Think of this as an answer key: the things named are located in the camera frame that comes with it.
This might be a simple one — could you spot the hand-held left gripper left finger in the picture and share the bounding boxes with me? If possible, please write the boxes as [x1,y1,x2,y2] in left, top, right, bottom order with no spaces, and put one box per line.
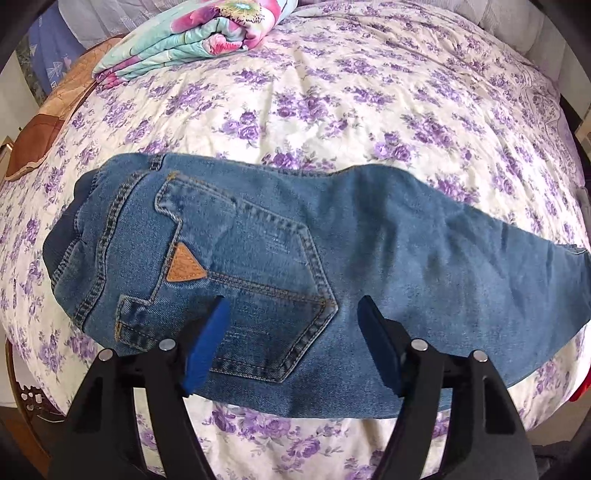
[48,298,231,480]

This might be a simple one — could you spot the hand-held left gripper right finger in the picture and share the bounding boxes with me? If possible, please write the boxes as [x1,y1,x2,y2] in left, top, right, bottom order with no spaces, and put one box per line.
[357,295,539,480]

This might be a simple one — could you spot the blue denim pants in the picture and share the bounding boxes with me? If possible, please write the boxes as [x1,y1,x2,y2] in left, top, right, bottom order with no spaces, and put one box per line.
[42,151,591,420]

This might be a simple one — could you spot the round wooden chair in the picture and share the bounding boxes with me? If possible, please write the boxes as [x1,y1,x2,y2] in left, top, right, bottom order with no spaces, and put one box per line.
[4,339,63,464]

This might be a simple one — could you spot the purple floral quilt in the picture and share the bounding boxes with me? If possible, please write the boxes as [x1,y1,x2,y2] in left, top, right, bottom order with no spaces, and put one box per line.
[0,0,589,480]

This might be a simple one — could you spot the brown patterned pillow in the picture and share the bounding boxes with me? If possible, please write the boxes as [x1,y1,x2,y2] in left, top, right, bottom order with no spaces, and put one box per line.
[4,38,126,182]

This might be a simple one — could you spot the folded teal pink floral blanket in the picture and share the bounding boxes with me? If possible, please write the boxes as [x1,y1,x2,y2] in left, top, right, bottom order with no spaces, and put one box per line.
[92,0,300,89]

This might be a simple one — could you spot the blue printed pillow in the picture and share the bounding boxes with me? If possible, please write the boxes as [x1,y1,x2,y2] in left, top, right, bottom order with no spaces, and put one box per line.
[27,8,84,95]

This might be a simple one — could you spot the white lace headboard cover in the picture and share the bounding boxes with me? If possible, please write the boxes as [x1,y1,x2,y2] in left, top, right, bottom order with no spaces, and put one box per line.
[81,0,563,71]

